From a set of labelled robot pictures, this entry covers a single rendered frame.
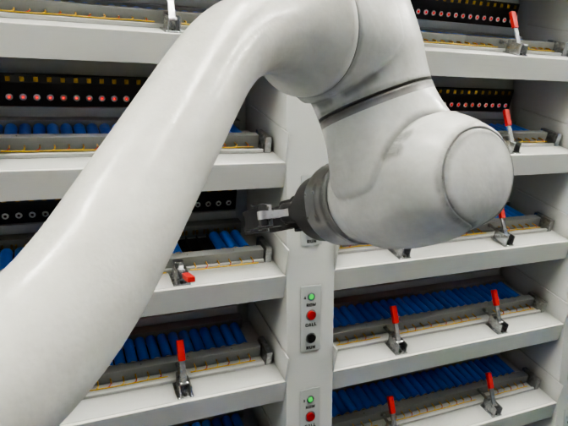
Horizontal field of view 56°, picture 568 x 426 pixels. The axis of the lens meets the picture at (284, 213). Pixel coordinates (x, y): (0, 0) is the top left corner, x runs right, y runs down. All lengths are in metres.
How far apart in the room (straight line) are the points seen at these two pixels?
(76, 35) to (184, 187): 0.58
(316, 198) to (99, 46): 0.44
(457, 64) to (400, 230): 0.71
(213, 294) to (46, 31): 0.46
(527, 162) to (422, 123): 0.84
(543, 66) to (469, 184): 0.88
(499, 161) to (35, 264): 0.31
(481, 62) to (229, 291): 0.65
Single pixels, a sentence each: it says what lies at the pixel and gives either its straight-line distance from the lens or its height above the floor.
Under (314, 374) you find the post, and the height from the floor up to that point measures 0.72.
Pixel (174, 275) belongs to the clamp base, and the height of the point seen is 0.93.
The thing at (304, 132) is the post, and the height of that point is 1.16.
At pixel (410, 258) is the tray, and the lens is 1.08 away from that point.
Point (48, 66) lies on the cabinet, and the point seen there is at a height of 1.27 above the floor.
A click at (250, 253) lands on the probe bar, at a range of 0.96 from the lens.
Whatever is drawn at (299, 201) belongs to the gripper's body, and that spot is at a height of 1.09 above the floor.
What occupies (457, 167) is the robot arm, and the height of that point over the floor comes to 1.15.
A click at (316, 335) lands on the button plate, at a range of 1.00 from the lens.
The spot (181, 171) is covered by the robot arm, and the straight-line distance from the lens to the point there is 0.27.
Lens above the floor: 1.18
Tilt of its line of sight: 9 degrees down
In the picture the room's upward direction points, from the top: straight up
